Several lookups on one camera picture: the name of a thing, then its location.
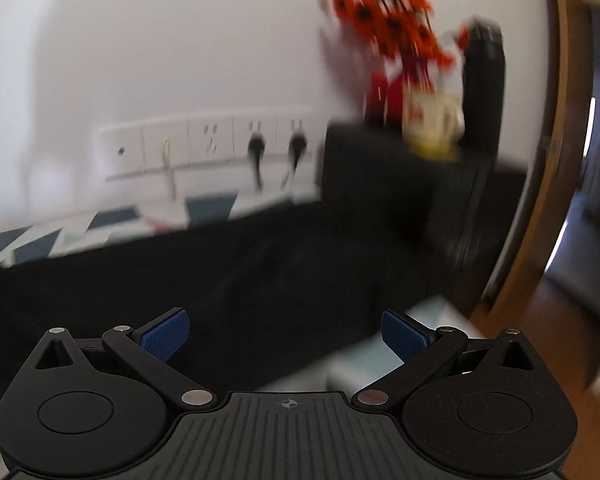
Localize black cabinet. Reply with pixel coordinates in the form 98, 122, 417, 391
319, 120, 527, 313

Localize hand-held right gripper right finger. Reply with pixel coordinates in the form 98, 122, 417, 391
352, 308, 547, 408

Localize white cable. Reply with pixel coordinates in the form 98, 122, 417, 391
161, 139, 177, 197

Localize black power plug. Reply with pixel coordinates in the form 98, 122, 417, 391
281, 130, 309, 189
247, 132, 267, 192

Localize wooden door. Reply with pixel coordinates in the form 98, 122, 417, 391
470, 0, 597, 317

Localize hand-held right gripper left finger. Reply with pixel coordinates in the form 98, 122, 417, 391
34, 307, 219, 410

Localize orange artificial flowers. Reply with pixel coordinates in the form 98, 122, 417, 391
320, 0, 473, 77

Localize white wall socket strip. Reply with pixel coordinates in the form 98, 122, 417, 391
96, 107, 327, 181

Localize red vase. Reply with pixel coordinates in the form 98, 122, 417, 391
364, 70, 411, 122

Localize black bottle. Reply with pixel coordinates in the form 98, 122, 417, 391
459, 17, 509, 162

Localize geometric patterned table mat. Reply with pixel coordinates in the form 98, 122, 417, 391
0, 191, 501, 396

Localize black garment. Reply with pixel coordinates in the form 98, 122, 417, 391
0, 200, 481, 401

